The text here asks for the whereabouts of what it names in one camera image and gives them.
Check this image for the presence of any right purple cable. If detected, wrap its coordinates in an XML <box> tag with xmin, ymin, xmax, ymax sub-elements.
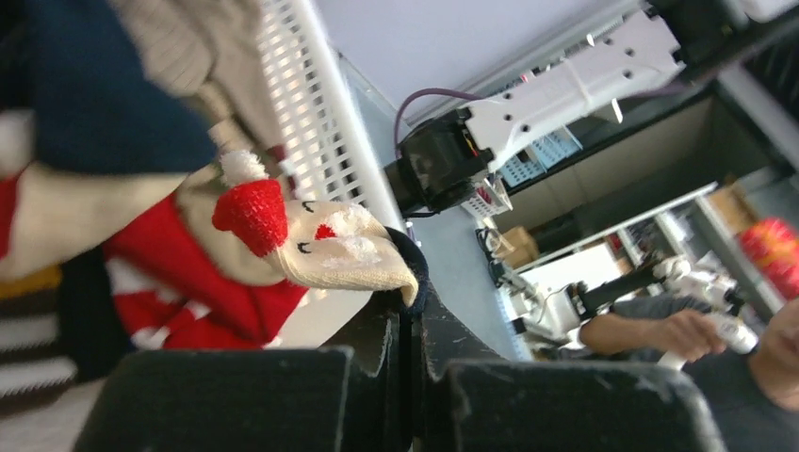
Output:
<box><xmin>393</xmin><ymin>87</ymin><xmax>485</xmax><ymax>160</ymax></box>

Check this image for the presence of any red white striped sock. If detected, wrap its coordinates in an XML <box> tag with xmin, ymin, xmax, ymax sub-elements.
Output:
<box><xmin>102</xmin><ymin>197</ymin><xmax>308</xmax><ymax>350</ymax></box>

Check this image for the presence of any navy blue sock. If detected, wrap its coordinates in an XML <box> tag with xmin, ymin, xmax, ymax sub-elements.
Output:
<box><xmin>212</xmin><ymin>150</ymin><xmax>429</xmax><ymax>315</ymax></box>

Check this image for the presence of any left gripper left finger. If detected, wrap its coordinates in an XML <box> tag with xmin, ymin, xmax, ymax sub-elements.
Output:
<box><xmin>74</xmin><ymin>293</ymin><xmax>403</xmax><ymax>451</ymax></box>

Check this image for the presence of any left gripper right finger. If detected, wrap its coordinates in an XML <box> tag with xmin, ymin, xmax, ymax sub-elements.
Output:
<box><xmin>412</xmin><ymin>289</ymin><xmax>725</xmax><ymax>451</ymax></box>

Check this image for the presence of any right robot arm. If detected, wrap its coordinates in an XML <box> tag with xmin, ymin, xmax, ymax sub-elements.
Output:
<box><xmin>385</xmin><ymin>1</ymin><xmax>798</xmax><ymax>218</ymax></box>

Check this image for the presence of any grey tan sock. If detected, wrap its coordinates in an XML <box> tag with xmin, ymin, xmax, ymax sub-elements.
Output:
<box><xmin>111</xmin><ymin>0</ymin><xmax>285</xmax><ymax>160</ymax></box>

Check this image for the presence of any white plastic laundry basket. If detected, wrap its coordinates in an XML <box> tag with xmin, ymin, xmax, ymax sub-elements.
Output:
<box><xmin>257</xmin><ymin>1</ymin><xmax>404</xmax><ymax>349</ymax></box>

